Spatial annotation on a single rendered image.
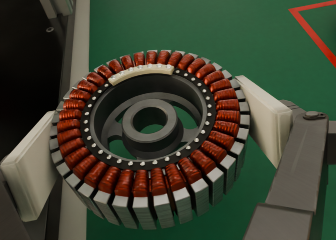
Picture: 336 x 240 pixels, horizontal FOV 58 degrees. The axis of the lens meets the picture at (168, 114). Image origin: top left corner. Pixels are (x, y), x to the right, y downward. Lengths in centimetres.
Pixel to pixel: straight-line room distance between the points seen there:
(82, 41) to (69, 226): 23
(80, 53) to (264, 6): 23
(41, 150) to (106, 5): 31
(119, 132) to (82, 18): 27
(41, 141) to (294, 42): 27
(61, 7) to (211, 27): 18
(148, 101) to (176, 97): 2
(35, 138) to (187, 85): 9
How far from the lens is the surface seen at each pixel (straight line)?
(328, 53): 35
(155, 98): 20
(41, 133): 17
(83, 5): 47
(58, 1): 40
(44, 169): 17
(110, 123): 20
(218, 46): 34
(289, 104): 16
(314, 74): 32
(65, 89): 32
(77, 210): 25
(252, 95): 16
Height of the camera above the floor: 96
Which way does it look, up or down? 49 degrees down
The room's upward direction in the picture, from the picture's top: 10 degrees counter-clockwise
